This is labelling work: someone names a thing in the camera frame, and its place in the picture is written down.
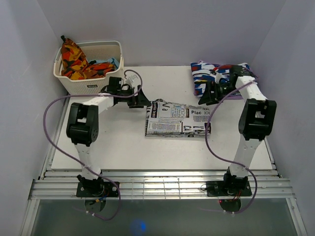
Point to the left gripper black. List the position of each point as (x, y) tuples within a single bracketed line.
[(139, 101)]

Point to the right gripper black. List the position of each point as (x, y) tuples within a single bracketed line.
[(206, 98)]

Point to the newspaper print trousers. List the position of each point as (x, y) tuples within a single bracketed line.
[(175, 120)]

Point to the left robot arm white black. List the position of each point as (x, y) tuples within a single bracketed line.
[(83, 129)]

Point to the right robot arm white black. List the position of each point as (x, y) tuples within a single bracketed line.
[(255, 123)]

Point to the blue red white folded trousers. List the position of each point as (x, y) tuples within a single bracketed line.
[(201, 74)]

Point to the orange camouflage trousers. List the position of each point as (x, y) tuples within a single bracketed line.
[(77, 67)]

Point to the light blue garment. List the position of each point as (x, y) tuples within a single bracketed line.
[(113, 61)]

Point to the cream perforated plastic basket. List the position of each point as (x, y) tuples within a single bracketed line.
[(97, 50)]

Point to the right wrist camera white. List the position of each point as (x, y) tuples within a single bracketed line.
[(219, 78)]

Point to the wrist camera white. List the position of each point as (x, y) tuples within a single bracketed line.
[(133, 80), (219, 78)]

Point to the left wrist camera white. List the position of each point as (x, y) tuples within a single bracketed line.
[(133, 80)]

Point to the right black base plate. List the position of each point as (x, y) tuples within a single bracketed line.
[(220, 189)]

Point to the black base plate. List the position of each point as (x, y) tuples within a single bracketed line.
[(220, 189), (108, 190)]

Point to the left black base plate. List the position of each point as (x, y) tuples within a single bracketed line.
[(108, 190)]

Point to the aluminium rail frame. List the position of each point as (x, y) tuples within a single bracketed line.
[(162, 183)]

